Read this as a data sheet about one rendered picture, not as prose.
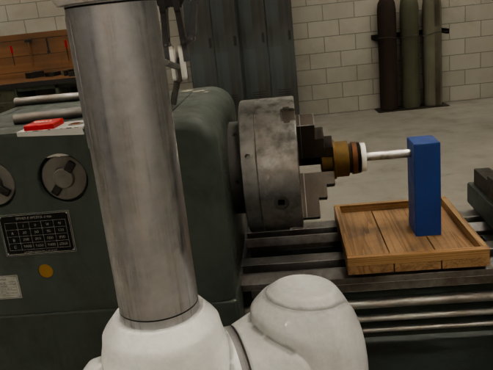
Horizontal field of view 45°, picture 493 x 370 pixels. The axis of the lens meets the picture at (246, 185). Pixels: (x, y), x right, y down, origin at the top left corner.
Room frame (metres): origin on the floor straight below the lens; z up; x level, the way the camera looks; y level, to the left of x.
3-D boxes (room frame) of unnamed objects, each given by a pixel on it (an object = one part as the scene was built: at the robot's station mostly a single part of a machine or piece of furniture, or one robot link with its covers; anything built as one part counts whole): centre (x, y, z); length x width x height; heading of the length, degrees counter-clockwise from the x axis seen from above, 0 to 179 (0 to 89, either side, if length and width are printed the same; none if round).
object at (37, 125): (1.18, 0.39, 1.26); 0.06 x 0.06 x 0.02; 85
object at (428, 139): (1.34, -0.42, 1.00); 0.08 x 0.06 x 0.23; 175
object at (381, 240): (1.34, -0.36, 0.88); 0.36 x 0.30 x 0.04; 175
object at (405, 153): (1.34, -0.34, 1.08); 0.13 x 0.07 x 0.07; 85
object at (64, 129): (1.18, 0.37, 1.23); 0.13 x 0.08 x 0.06; 85
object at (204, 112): (1.38, 0.32, 1.06); 0.59 x 0.48 x 0.39; 85
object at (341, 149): (1.35, -0.23, 1.08); 0.09 x 0.09 x 0.09; 85
